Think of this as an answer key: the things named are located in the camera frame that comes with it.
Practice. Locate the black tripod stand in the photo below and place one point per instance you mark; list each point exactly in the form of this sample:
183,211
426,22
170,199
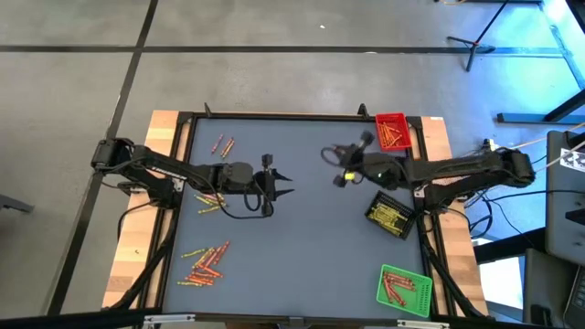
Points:
477,44

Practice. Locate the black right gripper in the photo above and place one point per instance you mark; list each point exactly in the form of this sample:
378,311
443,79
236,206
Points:
379,169

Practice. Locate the dark cabinet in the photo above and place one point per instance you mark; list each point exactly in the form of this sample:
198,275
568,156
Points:
548,292

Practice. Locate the black plastic basket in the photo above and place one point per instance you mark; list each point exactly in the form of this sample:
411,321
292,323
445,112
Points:
386,196

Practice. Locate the grey floor object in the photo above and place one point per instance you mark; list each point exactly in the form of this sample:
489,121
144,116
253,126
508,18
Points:
13,203

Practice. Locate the black aluminium table frame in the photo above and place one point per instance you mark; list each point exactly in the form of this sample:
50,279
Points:
283,117

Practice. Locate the blue-grey table mat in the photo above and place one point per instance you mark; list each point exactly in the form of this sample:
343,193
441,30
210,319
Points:
311,251

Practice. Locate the black-white marker tag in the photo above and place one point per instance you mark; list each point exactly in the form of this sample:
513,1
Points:
573,161

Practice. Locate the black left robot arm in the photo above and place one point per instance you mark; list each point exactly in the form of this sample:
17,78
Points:
155,166

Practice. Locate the pink crayon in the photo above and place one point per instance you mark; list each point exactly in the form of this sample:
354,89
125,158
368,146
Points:
400,275
402,286
212,197

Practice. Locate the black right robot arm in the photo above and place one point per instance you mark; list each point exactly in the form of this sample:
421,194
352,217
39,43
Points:
457,171

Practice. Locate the yellow power plug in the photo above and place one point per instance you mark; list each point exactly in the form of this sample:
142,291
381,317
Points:
491,144

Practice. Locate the grey cabinet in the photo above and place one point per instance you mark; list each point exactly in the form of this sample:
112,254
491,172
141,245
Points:
564,215

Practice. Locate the black desk beam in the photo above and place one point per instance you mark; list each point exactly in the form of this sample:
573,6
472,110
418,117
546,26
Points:
507,247

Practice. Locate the red plastic basket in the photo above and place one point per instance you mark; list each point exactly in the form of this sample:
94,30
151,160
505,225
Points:
404,119

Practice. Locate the red crayon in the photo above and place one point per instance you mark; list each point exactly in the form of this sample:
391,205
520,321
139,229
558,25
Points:
217,143
394,296
388,290
397,293

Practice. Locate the silver metal bracket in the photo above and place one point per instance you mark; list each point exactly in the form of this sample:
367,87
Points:
169,318
422,324

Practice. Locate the green plastic basket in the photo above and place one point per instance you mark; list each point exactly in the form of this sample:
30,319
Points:
422,299

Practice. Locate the black desk base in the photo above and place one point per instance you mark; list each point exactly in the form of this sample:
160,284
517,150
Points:
539,118

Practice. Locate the black crossbar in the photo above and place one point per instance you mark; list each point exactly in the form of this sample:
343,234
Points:
68,322

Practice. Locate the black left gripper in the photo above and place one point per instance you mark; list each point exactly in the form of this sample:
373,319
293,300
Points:
266,185

